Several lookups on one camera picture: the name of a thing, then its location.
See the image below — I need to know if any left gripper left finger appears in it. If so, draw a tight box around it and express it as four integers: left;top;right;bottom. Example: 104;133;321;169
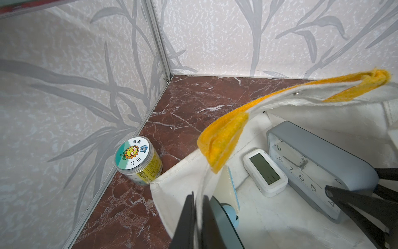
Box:
169;192;195;249

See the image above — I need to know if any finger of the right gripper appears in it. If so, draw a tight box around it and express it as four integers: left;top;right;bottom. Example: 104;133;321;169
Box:
325;185;398;249
375;168;398;181

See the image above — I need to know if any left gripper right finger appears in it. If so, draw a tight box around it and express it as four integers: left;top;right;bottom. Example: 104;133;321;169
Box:
200;196;227;249

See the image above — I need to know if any white canvas tote bag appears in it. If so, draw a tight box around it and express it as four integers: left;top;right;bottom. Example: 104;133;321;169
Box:
150;69;398;249

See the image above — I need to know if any grey blue square clock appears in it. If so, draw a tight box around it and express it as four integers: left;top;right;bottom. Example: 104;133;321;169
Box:
266;121;379;224

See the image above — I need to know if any blue twin bell alarm clock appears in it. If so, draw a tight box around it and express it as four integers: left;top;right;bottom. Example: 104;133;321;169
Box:
211;164;246;249

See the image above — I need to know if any grey green square clock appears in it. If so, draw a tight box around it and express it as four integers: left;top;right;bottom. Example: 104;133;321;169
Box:
243;148;288;198

